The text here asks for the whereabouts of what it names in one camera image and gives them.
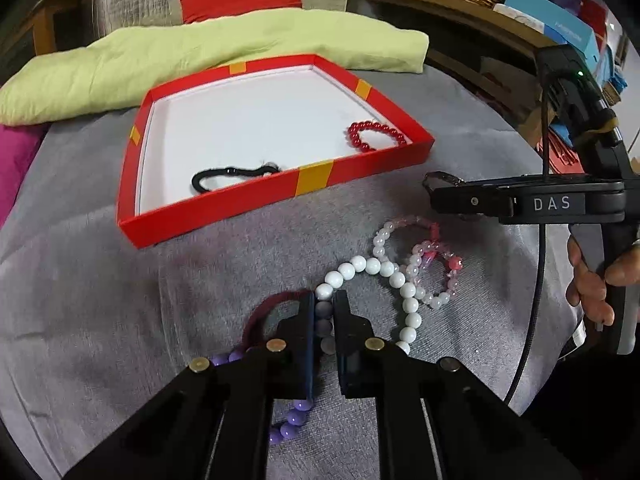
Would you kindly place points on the red cardboard box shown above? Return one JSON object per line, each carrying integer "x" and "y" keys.
{"x": 240, "y": 125}

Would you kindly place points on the person's right hand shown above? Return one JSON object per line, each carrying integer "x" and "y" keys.
{"x": 590, "y": 295}

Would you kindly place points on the light green cloth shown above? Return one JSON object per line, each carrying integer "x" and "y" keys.
{"x": 200, "y": 45}

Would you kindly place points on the person's right forearm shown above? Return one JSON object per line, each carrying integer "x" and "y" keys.
{"x": 595, "y": 400}

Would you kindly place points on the silver bangle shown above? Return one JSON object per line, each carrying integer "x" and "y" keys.
{"x": 442, "y": 176}

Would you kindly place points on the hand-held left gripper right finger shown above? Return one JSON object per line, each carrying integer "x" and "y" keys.
{"x": 341, "y": 340}

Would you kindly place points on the blue cardboard box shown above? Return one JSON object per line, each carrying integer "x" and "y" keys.
{"x": 555, "y": 15}

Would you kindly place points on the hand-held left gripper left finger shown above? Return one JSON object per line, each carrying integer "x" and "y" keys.
{"x": 307, "y": 340}

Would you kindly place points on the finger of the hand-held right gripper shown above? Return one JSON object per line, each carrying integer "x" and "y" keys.
{"x": 475, "y": 201}

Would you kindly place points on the wooden shelf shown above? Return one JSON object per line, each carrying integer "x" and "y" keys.
{"x": 450, "y": 25}

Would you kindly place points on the magenta cushion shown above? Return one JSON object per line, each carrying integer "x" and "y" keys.
{"x": 15, "y": 160}

